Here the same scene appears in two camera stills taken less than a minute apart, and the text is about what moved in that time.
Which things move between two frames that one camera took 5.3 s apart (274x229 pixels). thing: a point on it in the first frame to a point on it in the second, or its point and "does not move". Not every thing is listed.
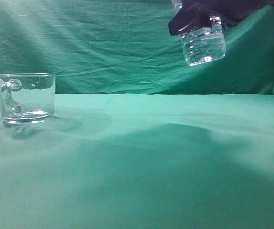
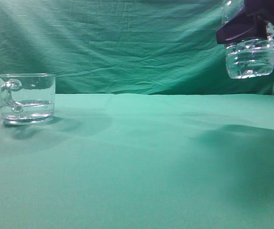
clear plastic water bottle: (203, 45) to (251, 58)
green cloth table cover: (114, 161) does not move
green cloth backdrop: (125, 46) does not move
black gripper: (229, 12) to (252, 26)
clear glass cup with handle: (26, 98) does not move
